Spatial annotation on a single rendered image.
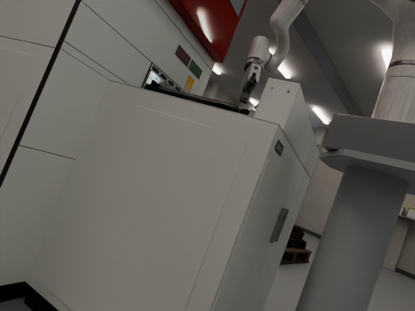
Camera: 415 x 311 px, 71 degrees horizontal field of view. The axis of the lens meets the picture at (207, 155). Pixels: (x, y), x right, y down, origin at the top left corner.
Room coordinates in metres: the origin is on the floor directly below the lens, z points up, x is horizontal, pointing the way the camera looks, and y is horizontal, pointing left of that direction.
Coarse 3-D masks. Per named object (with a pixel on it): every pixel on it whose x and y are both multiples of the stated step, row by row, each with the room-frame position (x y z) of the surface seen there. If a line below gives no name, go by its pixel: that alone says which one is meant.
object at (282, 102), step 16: (272, 80) 0.82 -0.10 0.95; (272, 96) 0.82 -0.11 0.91; (288, 96) 0.80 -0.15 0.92; (256, 112) 0.83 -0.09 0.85; (272, 112) 0.81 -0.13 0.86; (288, 112) 0.79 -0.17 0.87; (304, 112) 0.95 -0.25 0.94; (288, 128) 0.84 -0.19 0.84; (304, 128) 1.04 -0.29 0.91; (304, 144) 1.13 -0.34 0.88; (304, 160) 1.25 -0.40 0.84
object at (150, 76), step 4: (148, 72) 1.16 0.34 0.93; (152, 72) 1.17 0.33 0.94; (148, 76) 1.16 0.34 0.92; (152, 76) 1.17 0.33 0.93; (156, 76) 1.19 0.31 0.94; (144, 80) 1.16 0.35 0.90; (148, 80) 1.16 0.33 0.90; (156, 80) 1.20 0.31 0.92; (160, 80) 1.22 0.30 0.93; (144, 84) 1.16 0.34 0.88; (148, 84) 1.17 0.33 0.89; (160, 84) 1.23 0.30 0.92; (164, 84) 1.25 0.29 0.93; (144, 88) 1.16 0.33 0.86; (148, 88) 1.18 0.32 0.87; (172, 88) 1.31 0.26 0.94
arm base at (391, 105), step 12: (396, 72) 0.78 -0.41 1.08; (408, 72) 0.76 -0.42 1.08; (384, 84) 0.81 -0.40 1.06; (396, 84) 0.78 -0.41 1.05; (408, 84) 0.76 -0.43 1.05; (384, 96) 0.80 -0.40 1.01; (396, 96) 0.77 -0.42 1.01; (408, 96) 0.76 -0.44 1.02; (384, 108) 0.79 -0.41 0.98; (396, 108) 0.76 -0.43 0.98; (408, 108) 0.75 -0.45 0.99; (396, 120) 0.76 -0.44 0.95; (408, 120) 0.75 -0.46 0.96
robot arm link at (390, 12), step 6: (372, 0) 0.93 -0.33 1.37; (378, 0) 0.90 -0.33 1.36; (384, 0) 0.89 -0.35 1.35; (390, 0) 0.87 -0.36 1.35; (396, 0) 0.87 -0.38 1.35; (378, 6) 0.93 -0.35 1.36; (384, 6) 0.90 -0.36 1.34; (390, 6) 0.88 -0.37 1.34; (396, 6) 0.88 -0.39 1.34; (390, 12) 0.90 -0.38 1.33; (390, 18) 0.91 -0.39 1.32
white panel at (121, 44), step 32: (96, 0) 0.88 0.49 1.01; (128, 0) 0.97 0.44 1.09; (160, 0) 1.09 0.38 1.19; (64, 32) 0.84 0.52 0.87; (96, 32) 0.91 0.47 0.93; (128, 32) 1.02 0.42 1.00; (160, 32) 1.14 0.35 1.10; (96, 64) 0.95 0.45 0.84; (128, 64) 1.07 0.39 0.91; (160, 64) 1.21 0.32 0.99
